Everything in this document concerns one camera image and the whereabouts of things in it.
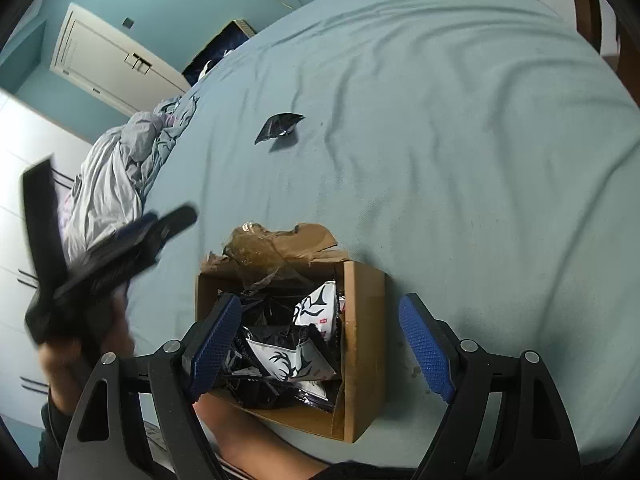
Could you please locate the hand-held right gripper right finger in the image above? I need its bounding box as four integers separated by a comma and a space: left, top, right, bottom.
397, 292, 582, 480

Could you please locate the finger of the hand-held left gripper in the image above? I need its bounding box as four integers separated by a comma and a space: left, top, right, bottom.
145, 203, 199, 250
106, 212, 162, 252

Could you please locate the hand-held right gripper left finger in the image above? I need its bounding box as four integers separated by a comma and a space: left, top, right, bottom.
57, 292, 243, 480

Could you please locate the brown cardboard box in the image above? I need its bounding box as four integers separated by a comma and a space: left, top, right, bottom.
195, 222, 389, 444

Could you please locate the pile of black white packets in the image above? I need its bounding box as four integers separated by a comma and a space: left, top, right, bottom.
214, 280, 347, 414

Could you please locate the black foil snack packet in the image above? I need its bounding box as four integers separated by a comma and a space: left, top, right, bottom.
254, 112, 306, 146

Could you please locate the person's left forearm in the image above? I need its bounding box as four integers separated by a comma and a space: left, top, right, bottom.
37, 400, 78, 480

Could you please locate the person's left hand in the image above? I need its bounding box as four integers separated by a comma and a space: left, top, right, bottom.
39, 286, 137, 415

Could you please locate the crumpled grey blanket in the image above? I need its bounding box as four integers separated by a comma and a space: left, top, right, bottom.
59, 94, 202, 262

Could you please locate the white wardrobe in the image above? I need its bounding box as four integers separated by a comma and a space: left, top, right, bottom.
0, 87, 97, 423

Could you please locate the person's bare leg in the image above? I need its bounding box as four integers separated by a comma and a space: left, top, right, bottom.
193, 394, 332, 480

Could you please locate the black white striped garment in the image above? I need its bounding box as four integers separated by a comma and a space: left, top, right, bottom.
142, 419, 174, 467

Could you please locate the dark blue open box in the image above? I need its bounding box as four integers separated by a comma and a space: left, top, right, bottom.
181, 19, 259, 87

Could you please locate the white door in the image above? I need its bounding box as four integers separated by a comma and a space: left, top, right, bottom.
50, 2, 194, 117

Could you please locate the bed with teal sheet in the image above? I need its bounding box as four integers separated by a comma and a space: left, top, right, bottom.
95, 0, 640, 480

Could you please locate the black door handle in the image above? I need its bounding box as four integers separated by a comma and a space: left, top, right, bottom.
125, 52, 153, 74

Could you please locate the brown wooden frame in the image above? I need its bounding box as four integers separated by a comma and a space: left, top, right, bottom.
564, 0, 627, 57

